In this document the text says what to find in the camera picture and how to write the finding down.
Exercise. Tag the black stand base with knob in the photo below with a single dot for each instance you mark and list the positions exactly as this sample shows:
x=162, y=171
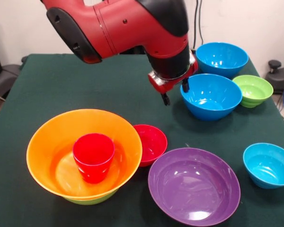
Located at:
x=278, y=78

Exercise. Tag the red cup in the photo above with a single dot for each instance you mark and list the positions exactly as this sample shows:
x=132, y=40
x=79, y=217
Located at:
x=94, y=160

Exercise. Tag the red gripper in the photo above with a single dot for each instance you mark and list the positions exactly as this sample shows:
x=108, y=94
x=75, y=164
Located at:
x=164, y=87

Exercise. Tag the large green bowl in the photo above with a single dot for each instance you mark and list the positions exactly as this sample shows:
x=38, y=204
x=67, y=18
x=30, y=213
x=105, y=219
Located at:
x=90, y=201

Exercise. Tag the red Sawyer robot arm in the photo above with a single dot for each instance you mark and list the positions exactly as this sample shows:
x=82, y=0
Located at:
x=132, y=26

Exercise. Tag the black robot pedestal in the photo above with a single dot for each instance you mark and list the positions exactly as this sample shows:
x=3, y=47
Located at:
x=137, y=50

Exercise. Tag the dark green tablecloth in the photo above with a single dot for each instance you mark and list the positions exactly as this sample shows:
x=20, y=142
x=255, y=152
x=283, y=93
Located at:
x=85, y=82

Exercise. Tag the small green bowl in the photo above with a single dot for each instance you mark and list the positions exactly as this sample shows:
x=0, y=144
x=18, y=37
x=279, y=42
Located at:
x=254, y=91

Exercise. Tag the large orange bowl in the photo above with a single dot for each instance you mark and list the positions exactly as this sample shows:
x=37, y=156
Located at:
x=52, y=146

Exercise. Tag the small light blue bowl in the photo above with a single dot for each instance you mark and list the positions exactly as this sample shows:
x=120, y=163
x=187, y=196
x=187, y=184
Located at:
x=267, y=165

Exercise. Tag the small red bowl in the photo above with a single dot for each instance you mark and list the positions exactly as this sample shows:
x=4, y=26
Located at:
x=153, y=144

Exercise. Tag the large purple bowl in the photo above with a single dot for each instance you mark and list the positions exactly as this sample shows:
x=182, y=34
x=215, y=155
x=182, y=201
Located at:
x=194, y=186

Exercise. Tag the dark gray stand base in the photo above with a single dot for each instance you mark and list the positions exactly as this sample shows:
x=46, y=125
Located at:
x=4, y=78

